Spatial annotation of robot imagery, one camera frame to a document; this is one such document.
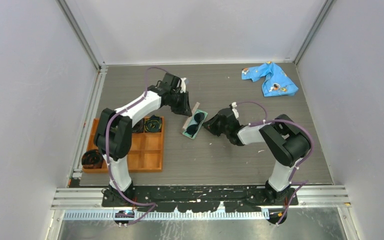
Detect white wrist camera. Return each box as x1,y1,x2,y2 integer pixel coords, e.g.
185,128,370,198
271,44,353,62
229,102,239,119
179,77,189,93

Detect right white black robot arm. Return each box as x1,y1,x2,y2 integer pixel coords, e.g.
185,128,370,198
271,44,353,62
202,108,314,205

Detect orange compartment tray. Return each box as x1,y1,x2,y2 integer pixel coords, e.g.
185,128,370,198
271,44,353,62
82,116,165,174

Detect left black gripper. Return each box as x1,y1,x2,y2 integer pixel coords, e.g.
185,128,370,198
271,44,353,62
170,91,193,118

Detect black patterned rolled item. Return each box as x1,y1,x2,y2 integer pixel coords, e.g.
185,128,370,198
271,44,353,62
132,119,145,134

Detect perforated metal cable rail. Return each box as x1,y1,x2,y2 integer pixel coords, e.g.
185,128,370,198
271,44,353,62
62,208,270,221

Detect blue patterned cloth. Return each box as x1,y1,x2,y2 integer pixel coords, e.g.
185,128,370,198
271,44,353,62
241,61,299,97

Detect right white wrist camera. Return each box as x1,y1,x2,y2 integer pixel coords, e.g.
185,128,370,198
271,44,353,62
229,102,239,119

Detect beige glasses case green lining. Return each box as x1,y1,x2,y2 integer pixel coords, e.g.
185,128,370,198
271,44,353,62
181,102,208,140

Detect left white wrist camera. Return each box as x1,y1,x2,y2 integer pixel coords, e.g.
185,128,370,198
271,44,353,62
179,77,189,93

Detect black orange rolled item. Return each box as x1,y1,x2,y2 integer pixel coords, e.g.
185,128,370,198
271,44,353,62
81,149,104,169

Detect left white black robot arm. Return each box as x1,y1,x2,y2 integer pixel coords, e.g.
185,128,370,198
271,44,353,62
94,72,192,207

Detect green yellow patterned rolled item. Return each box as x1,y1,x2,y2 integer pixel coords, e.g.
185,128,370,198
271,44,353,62
144,115,163,133

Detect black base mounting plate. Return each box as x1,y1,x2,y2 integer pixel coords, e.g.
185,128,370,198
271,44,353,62
101,185,299,213

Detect black sunglasses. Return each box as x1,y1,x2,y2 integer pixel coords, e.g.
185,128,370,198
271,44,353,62
184,111,206,139

